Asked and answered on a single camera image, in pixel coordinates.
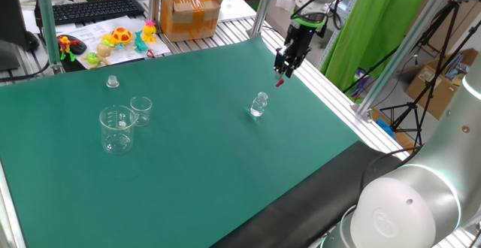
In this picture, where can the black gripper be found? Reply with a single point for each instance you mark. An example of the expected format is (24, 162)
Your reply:
(300, 43)

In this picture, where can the glass dropper with red bulb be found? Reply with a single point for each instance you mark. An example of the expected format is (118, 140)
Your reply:
(280, 83)

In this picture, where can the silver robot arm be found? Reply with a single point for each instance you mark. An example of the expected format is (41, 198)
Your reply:
(432, 188)

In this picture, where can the grey metal shelf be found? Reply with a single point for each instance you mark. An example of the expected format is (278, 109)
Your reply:
(326, 52)

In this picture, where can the white foam blocks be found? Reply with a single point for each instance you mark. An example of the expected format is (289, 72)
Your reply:
(272, 19)

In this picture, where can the small clear glass bottle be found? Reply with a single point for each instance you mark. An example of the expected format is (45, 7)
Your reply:
(258, 107)

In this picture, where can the blue flat package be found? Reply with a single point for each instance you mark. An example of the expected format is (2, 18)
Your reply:
(360, 82)

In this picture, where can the bright green cloth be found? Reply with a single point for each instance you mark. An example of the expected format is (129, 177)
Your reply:
(376, 45)

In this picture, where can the taped cardboard box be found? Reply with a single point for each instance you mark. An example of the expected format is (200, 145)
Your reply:
(191, 15)

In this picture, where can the blue plastic bag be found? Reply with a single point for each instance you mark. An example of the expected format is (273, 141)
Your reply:
(385, 127)

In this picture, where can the black tripod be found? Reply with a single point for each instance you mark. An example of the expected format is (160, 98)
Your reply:
(411, 107)

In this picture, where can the green table mat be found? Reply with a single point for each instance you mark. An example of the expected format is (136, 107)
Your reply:
(188, 173)

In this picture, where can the open cardboard box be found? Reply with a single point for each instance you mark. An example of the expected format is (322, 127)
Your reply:
(432, 90)

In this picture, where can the teal dolphin toy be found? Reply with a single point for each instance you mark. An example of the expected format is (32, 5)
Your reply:
(140, 45)

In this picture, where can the small glass beaker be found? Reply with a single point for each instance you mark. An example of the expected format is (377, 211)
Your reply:
(142, 112)

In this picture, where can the orange turtle toy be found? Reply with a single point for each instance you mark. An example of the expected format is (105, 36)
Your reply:
(121, 35)

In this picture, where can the clear glass bottle stopper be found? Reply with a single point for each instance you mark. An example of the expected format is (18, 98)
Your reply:
(112, 82)

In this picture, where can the beige toy animal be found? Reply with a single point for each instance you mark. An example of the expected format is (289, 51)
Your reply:
(104, 49)

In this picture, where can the large glass beaker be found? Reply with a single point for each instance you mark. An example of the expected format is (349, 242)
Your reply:
(112, 143)

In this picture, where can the green turtle toy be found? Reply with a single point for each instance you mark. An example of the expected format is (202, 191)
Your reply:
(92, 58)

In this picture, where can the colourful plastic toys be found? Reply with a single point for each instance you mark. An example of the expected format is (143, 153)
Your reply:
(90, 34)

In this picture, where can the black computer keyboard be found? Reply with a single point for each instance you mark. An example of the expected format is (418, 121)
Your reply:
(94, 10)

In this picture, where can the black computer mouse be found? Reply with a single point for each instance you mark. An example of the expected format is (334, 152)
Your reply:
(79, 47)

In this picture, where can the red yellow figure toy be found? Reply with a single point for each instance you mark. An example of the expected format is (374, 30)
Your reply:
(64, 45)

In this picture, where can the black monitor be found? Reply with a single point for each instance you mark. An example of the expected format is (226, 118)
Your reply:
(7, 7)

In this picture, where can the aluminium frame post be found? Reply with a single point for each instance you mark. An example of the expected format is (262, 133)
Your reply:
(47, 22)
(261, 15)
(407, 41)
(155, 0)

